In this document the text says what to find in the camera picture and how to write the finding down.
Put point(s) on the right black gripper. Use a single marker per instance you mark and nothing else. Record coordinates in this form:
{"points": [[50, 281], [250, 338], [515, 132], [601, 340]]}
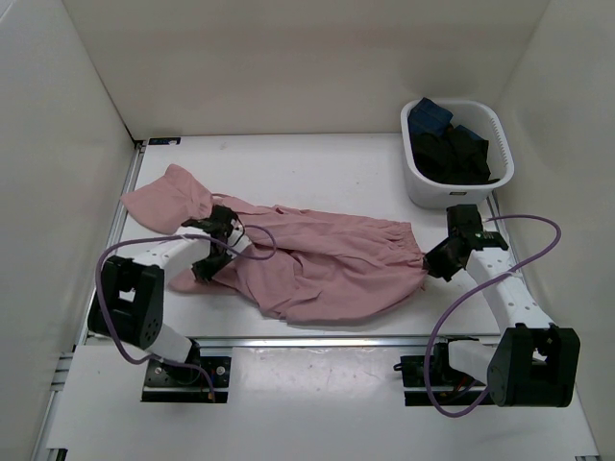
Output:
{"points": [[433, 266]]}

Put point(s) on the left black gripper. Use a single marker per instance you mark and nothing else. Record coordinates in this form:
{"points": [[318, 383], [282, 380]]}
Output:
{"points": [[202, 272]]}

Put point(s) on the pink trousers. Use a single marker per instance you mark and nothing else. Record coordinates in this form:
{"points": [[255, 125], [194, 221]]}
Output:
{"points": [[303, 266]]}

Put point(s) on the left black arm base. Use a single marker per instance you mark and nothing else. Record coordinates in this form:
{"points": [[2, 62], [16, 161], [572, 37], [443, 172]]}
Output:
{"points": [[164, 383]]}

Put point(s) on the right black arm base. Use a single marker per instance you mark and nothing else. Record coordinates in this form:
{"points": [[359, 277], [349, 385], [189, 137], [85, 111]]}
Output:
{"points": [[450, 387]]}

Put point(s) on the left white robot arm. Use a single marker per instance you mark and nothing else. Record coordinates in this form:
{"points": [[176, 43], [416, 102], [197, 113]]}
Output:
{"points": [[128, 307]]}

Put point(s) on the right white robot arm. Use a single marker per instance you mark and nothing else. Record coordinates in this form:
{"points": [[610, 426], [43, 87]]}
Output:
{"points": [[535, 362]]}

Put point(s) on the black folded garment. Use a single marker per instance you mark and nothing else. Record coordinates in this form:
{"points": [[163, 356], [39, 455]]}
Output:
{"points": [[455, 157]]}

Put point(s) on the small dark label sticker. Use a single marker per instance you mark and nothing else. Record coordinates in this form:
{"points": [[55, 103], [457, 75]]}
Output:
{"points": [[164, 141]]}

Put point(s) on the blue folded garment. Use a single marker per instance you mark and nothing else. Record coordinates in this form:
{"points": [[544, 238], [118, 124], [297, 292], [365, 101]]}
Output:
{"points": [[428, 117]]}

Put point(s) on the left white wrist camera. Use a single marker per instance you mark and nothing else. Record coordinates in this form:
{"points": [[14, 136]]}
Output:
{"points": [[238, 242]]}

